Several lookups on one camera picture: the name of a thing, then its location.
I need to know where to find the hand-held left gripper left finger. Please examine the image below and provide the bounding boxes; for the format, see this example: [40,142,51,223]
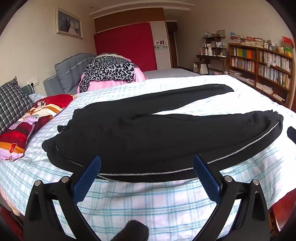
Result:
[23,156,102,241]

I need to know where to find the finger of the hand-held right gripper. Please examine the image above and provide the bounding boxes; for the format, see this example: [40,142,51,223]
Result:
[287,126,296,145]

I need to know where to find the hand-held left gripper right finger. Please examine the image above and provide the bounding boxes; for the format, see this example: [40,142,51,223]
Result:
[192,154,271,241]

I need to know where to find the black pants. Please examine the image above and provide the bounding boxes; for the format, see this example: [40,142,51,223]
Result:
[42,84,284,183]

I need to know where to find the person's left hand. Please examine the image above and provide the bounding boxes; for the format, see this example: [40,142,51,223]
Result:
[110,220,149,241]

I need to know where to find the piles of books on floor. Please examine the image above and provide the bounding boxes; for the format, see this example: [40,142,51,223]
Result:
[228,70,286,102]

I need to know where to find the bed with plaid sheet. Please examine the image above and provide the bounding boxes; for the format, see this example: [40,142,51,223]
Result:
[0,75,296,240]

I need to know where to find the wooden bookshelf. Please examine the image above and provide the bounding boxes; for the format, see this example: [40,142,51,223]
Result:
[228,42,294,109]

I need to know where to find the red floral quilt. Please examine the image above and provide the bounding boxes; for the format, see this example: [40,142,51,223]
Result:
[0,94,78,161]

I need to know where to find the red cardboard box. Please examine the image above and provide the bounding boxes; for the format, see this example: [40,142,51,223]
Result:
[282,36,295,48]

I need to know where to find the pink dotted blanket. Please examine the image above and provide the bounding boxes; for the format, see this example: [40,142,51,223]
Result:
[76,66,146,93]

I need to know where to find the row of stacked books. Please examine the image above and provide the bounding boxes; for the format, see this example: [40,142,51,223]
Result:
[229,35,265,49]

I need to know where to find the green striped pillow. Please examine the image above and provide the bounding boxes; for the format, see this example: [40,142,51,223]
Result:
[20,85,36,95]

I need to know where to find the black white checkered pillow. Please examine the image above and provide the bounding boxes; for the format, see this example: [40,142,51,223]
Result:
[0,76,35,135]

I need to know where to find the dark wooden desk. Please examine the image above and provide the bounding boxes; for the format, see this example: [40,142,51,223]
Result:
[195,54,229,75]

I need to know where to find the grey padded headboard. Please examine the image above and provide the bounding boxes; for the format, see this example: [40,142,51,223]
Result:
[43,53,97,96]

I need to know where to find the grey mattress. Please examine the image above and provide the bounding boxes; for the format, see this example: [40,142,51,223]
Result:
[143,68,201,80]

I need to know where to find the leopard print blanket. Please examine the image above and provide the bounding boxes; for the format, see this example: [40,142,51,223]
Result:
[79,56,140,93]

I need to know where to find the small desktop shelf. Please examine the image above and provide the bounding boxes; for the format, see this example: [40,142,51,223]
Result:
[203,36,227,56]

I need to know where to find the red mattress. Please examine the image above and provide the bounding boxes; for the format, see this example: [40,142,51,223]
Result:
[93,22,158,72]

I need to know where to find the wooden door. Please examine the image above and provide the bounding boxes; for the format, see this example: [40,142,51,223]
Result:
[166,21,179,69]

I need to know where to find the wooden wardrobe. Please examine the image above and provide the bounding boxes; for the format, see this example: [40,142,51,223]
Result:
[94,7,173,70]

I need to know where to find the framed wall photo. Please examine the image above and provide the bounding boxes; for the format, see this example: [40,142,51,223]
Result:
[55,7,84,39]

